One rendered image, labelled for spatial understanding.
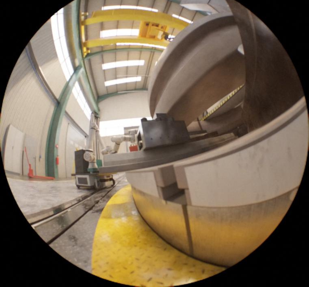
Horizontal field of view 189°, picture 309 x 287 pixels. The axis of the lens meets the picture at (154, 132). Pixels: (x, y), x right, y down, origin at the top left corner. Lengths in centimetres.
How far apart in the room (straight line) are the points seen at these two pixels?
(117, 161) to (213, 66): 104
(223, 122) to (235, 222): 506
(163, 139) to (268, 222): 75
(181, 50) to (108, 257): 174
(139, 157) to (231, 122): 488
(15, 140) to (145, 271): 592
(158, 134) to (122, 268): 82
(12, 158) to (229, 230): 593
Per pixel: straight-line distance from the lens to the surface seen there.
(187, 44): 141
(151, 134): 74
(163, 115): 102
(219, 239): 23
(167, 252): 39
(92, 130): 189
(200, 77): 84
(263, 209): 17
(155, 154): 79
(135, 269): 37
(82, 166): 217
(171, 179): 21
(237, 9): 51
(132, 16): 1120
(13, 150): 588
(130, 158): 75
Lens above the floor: 32
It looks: 20 degrees up
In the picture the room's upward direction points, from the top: 13 degrees counter-clockwise
